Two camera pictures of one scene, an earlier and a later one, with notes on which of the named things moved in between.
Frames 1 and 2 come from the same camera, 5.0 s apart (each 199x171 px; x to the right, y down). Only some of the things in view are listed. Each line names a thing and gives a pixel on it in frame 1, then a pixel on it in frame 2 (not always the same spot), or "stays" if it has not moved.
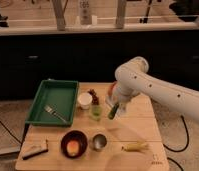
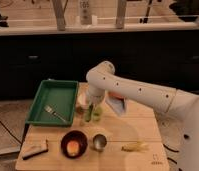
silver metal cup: (99, 141) stays
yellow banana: (136, 147) stays
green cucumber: (112, 112) → (89, 112)
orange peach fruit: (73, 148) stays
